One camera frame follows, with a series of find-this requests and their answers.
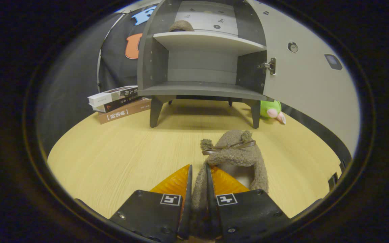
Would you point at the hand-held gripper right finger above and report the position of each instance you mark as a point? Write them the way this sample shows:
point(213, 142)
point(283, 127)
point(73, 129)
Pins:
point(213, 209)

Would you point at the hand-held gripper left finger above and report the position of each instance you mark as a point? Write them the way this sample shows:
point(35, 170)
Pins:
point(187, 209)

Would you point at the brown fuzzy shoe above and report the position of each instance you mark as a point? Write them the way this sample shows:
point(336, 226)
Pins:
point(181, 25)
point(235, 157)

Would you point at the grey shoe cabinet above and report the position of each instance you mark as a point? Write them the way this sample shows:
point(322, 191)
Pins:
point(201, 89)

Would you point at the grey shoe cabinet door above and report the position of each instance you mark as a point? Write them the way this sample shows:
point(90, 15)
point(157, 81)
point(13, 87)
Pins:
point(309, 84)

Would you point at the metal door hinge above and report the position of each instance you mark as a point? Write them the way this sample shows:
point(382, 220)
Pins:
point(271, 65)

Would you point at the brown book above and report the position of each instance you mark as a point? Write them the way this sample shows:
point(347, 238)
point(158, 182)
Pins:
point(123, 114)

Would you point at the green and pink plush toy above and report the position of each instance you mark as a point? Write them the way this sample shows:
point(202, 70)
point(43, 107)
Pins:
point(268, 108)

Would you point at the black book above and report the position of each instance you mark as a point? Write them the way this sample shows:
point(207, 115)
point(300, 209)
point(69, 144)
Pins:
point(123, 103)

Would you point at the black backdrop cloth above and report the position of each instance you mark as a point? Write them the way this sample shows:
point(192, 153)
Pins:
point(117, 67)

